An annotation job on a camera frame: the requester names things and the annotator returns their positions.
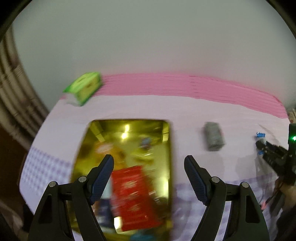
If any blue white snack packet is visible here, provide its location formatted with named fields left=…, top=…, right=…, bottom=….
left=95, top=180, right=114, bottom=228

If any red snack packet gold text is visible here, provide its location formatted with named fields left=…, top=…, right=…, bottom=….
left=111, top=166, right=162, bottom=232

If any person hand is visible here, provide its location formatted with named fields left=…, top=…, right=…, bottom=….
left=269, top=178, right=295, bottom=217

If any blue clear dark candy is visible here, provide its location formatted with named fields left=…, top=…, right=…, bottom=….
left=255, top=132, right=266, bottom=156

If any grey wrapped snack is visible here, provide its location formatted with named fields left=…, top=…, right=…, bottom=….
left=203, top=122, right=225, bottom=151

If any pink purple checkered tablecloth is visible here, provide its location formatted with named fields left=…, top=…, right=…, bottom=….
left=20, top=74, right=289, bottom=240

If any gold toffee tin box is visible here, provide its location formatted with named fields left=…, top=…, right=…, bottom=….
left=71, top=120, right=172, bottom=240

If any green tissue pack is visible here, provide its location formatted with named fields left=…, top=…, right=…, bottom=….
left=63, top=72, right=103, bottom=106

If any corrugated beige hose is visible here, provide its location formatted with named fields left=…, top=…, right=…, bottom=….
left=0, top=25, right=49, bottom=144

